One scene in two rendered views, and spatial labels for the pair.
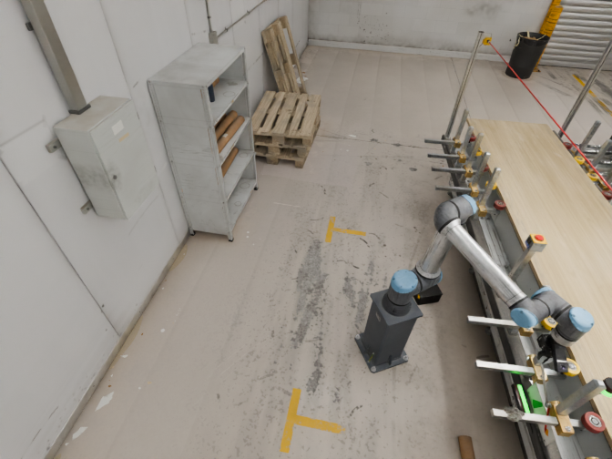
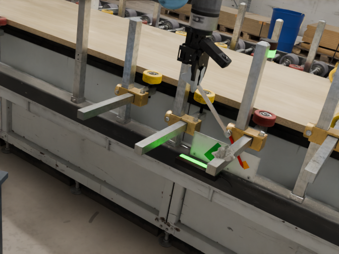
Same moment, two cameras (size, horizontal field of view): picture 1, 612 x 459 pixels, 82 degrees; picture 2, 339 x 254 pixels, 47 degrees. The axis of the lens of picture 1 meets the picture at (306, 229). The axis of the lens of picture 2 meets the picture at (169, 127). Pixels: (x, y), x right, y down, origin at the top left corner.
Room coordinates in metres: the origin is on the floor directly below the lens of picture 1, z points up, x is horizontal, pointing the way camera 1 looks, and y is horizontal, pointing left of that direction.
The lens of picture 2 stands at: (0.36, 0.07, 1.40)
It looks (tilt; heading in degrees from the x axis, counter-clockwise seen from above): 25 degrees down; 292
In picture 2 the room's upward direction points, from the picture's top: 10 degrees clockwise
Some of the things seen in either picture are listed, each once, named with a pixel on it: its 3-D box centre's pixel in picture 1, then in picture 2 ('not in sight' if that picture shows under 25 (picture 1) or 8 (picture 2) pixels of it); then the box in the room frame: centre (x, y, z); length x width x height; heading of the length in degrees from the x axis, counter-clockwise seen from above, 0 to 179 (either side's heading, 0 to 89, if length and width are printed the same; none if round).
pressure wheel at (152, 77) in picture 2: (546, 326); (151, 84); (1.05, -1.33, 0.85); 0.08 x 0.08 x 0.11
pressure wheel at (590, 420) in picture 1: (588, 424); (261, 126); (0.56, -1.28, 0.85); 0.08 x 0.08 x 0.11
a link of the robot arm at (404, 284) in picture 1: (403, 286); not in sight; (1.35, -0.62, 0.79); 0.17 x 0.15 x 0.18; 120
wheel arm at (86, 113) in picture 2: (507, 324); (120, 101); (1.07, -1.14, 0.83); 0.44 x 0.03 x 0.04; 84
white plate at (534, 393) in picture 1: (540, 413); (223, 156); (0.64, -1.16, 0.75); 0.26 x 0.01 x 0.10; 174
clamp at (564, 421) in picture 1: (560, 418); (245, 135); (0.59, -1.18, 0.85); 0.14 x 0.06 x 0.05; 174
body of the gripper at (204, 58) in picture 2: (554, 342); (196, 46); (0.81, -1.12, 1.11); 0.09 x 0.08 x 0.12; 174
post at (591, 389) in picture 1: (567, 405); (245, 111); (0.61, -1.18, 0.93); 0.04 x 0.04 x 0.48; 84
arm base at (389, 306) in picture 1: (397, 300); not in sight; (1.34, -0.61, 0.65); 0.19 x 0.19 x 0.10
